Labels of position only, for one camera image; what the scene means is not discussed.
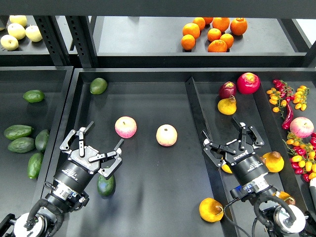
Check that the light green round avocado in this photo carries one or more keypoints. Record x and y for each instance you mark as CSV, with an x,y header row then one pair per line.
x,y
98,86

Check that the black left tray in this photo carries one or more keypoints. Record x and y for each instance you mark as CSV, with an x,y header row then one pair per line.
x,y
18,193

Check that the lower cherry tomato bunch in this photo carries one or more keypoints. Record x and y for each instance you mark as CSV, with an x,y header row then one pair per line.
x,y
302,155

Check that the pale yellow apple right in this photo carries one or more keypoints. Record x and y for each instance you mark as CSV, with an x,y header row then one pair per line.
x,y
33,33

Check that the yellow pear under gripper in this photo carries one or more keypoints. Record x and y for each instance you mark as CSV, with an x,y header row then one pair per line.
x,y
225,167

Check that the dark avocado left top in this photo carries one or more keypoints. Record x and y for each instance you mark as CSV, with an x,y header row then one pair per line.
x,y
18,131

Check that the orange left upper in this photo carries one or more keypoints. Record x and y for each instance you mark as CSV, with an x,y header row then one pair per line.
x,y
191,29

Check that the upper cherry tomato bunch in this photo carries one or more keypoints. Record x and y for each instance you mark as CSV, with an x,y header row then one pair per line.
x,y
282,95

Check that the green avocado lower left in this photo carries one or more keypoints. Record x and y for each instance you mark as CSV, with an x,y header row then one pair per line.
x,y
34,165

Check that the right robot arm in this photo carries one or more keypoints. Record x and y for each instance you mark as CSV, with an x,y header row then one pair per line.
x,y
279,218

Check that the dark avocado left middle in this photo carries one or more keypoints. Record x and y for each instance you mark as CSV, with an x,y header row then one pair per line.
x,y
22,145

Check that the dark green avocado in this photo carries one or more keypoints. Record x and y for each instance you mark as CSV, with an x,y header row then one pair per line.
x,y
105,187

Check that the pink red apple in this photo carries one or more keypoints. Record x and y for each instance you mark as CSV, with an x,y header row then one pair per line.
x,y
125,127

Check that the dark red apple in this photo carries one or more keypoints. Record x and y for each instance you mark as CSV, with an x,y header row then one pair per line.
x,y
227,89

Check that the orange top centre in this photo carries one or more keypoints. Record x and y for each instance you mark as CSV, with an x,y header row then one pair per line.
x,y
221,23

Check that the pale pink apple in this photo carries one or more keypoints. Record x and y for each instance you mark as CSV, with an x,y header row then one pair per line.
x,y
166,135

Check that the pale yellow apple front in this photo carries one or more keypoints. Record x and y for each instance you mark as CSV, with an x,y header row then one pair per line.
x,y
9,42

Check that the bright red apple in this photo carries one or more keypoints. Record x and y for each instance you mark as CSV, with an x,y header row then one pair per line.
x,y
248,83

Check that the black centre tray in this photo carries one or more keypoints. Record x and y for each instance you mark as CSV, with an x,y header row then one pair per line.
x,y
158,189

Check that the black perforated shelf post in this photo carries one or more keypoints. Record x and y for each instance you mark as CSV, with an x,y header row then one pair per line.
x,y
82,35

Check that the orange top right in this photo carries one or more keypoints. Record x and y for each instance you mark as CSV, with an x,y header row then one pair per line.
x,y
238,26

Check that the pink apple right side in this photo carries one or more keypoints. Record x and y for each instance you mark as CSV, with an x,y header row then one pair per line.
x,y
302,127

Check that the red chili pepper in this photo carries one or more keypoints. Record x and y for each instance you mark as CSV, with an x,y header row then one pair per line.
x,y
289,117

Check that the dark avocado upright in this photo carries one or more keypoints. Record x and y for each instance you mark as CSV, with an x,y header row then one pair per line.
x,y
41,140

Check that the orange front centre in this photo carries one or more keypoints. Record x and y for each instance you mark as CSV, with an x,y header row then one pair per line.
x,y
217,46

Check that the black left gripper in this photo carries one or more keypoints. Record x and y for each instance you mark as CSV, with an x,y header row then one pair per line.
x,y
84,163

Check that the black tray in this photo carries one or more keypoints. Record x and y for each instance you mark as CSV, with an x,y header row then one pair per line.
x,y
158,189
18,193

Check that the orange right of middle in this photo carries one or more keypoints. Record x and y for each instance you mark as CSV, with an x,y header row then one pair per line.
x,y
228,39

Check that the cherry tomato bunch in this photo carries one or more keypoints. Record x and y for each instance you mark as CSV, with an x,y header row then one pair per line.
x,y
302,155
282,95

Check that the black tray divider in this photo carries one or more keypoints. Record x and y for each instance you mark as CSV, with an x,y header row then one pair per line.
x,y
215,176

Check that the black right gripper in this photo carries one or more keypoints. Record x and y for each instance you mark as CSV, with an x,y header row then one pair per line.
x,y
245,164

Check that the yellow pear brown top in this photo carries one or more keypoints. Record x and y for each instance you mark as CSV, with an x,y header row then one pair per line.
x,y
273,161

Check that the green avocado upper left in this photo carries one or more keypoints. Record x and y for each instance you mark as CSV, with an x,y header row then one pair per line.
x,y
34,96

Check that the orange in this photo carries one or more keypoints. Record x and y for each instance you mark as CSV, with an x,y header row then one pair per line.
x,y
188,42
238,26
228,39
191,29
214,34
217,46
221,23

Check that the orange top left partly hidden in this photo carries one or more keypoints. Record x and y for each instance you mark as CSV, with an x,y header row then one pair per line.
x,y
200,21

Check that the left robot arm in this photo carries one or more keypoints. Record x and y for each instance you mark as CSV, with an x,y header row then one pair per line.
x,y
67,191

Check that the orange far left bottom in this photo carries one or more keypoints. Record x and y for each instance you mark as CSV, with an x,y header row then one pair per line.
x,y
188,42

